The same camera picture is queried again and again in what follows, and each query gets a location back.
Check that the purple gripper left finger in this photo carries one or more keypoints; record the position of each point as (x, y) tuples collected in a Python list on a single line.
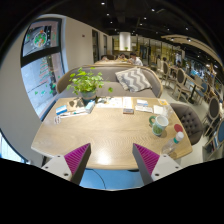
[(70, 166)]

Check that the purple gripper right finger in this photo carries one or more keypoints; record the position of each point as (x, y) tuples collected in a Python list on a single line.
[(152, 166)]

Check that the clear plastic water bottle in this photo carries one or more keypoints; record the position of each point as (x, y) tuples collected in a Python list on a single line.
[(170, 146)]

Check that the green and white mug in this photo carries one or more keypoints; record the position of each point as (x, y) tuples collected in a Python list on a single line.
[(158, 123)]

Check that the red round coaster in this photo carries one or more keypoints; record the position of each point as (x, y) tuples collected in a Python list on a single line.
[(178, 128)]

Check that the wooden table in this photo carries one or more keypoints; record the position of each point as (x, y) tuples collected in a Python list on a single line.
[(110, 132)]

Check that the blue tissue pack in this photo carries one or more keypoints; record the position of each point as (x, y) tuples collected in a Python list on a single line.
[(61, 109)]

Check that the small brown book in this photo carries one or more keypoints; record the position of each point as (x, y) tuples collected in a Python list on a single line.
[(128, 111)]

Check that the clear drinking glass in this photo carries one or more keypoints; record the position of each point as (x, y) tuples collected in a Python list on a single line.
[(167, 111)]

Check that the white leaflet stack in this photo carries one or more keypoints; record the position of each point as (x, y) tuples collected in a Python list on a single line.
[(142, 105)]

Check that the dark tufted armchair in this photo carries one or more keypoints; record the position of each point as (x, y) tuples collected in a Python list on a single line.
[(190, 121)]

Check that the white papers on table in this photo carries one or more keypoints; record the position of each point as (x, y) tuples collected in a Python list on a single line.
[(114, 102)]

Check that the blue cushioned chair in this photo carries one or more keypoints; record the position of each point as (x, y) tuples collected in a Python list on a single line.
[(214, 148)]

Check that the potted green plant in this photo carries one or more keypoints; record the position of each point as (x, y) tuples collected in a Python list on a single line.
[(85, 83)]

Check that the grey curved sofa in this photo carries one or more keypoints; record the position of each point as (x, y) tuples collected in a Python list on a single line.
[(112, 87)]

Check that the grey zigzag cushion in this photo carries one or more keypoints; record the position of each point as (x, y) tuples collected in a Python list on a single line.
[(133, 80)]

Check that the wooden dining chair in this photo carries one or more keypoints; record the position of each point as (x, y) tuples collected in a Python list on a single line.
[(180, 84)]

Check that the person in white shirt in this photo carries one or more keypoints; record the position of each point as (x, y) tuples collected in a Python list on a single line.
[(135, 60)]

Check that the large window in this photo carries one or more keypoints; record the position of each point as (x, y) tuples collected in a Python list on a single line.
[(41, 63)]

